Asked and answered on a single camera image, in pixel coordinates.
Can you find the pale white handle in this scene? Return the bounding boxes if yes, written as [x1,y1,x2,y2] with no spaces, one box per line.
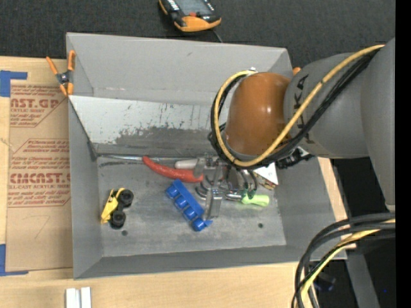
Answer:
[174,158,197,170]

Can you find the shiny silver metal object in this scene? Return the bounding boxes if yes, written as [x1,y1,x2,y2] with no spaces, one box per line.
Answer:
[195,180,242,202]

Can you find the brown cardboard board red print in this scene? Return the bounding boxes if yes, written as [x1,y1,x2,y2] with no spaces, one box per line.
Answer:
[5,55,75,273]

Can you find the grey metal bin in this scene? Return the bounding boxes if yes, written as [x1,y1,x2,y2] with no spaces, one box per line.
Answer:
[66,32,348,280]

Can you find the blue studded toy brick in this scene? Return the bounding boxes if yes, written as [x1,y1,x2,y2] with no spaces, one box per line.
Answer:
[164,178,214,233]

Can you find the yellow toy car black wheels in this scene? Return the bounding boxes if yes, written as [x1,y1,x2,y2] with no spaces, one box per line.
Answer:
[100,187,135,230]

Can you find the light green toy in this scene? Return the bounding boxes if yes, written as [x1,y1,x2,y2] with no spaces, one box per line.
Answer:
[241,193,270,208]

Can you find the red toy chili pepper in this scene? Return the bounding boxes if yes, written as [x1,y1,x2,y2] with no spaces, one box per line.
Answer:
[142,155,205,184]

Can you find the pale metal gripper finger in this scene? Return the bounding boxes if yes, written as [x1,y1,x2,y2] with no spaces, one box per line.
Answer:
[205,187,223,220]
[193,157,207,180]

